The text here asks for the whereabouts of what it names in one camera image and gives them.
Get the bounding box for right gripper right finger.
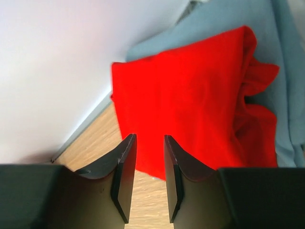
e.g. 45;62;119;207
164;135;305;229

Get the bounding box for red t shirt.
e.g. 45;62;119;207
112;26;279;179

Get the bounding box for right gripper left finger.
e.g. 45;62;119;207
0;134;137;229

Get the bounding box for folded blue t shirt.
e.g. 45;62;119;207
126;0;305;167

